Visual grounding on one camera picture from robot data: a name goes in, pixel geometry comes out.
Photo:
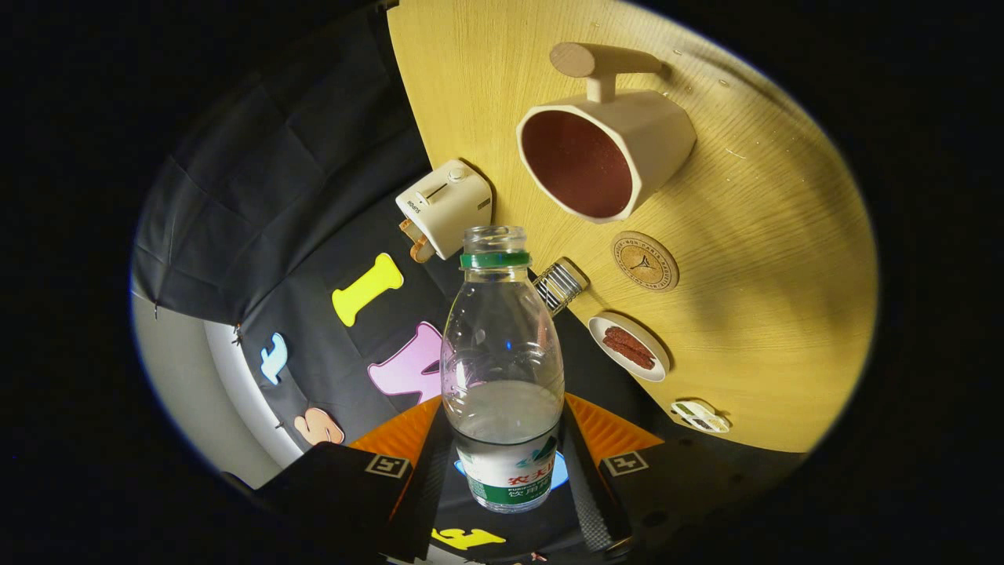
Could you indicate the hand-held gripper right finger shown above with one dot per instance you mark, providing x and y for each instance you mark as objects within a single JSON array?
[{"x": 584, "y": 486}]

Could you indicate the clear plastic juice bottle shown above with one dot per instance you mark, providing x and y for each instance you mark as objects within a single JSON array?
[{"x": 502, "y": 353}]

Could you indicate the red meat slice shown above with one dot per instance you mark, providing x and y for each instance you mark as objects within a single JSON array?
[
  {"x": 631, "y": 357},
  {"x": 627, "y": 339}
]

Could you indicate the round cork coaster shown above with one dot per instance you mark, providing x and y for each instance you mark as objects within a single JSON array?
[{"x": 645, "y": 262}]

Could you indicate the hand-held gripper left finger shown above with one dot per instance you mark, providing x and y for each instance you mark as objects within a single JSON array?
[{"x": 337, "y": 490}]

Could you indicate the white divided seasoning dish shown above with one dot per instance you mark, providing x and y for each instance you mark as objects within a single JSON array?
[{"x": 700, "y": 417}]

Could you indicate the wooden table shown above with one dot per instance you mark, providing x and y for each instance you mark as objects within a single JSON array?
[{"x": 769, "y": 314}]

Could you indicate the white toaster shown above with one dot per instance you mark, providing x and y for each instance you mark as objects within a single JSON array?
[{"x": 451, "y": 208}]

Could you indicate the white round plate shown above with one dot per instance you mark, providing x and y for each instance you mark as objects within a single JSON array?
[{"x": 655, "y": 373}]

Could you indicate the toast slice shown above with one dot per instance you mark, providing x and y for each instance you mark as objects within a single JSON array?
[
  {"x": 406, "y": 229},
  {"x": 423, "y": 251}
]

